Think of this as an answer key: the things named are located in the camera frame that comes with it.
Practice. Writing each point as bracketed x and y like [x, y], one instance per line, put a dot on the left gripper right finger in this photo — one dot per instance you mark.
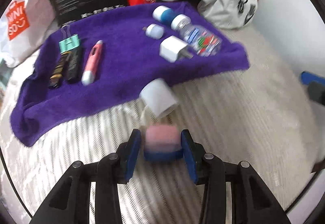
[252, 200]

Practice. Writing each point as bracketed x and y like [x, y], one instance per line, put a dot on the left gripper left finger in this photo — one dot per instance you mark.
[69, 199]

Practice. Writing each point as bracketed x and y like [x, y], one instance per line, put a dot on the pink blue round case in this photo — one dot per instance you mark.
[162, 143]

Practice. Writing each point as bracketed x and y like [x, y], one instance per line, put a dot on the clear candy bottle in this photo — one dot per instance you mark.
[203, 42]

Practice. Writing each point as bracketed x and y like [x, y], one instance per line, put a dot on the pink white pen device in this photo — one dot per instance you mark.
[91, 67]

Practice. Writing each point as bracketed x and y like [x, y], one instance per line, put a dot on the white charger plug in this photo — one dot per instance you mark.
[172, 49]

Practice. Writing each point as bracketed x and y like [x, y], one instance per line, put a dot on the green binder clip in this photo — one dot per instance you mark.
[69, 41]

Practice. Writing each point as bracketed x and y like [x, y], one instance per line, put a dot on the white blue tube container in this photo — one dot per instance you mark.
[168, 17]

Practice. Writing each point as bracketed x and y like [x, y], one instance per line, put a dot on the small white usb adapter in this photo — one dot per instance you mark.
[154, 31]

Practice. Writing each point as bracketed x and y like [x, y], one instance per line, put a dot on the striped bed sheet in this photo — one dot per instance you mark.
[261, 115]

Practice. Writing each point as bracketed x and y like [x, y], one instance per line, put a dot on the purple towel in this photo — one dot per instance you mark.
[128, 62]

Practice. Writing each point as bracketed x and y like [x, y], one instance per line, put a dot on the white Miniso plastic bag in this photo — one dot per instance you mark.
[24, 24]

